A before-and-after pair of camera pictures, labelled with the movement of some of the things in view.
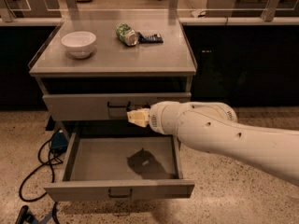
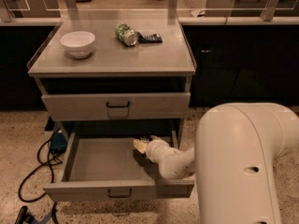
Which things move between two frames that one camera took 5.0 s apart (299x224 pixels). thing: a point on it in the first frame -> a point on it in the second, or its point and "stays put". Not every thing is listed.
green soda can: x=126 y=35 stays put
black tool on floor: x=25 y=217 stays put
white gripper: x=156 y=117 -> x=154 y=148
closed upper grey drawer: x=105 y=106 stays put
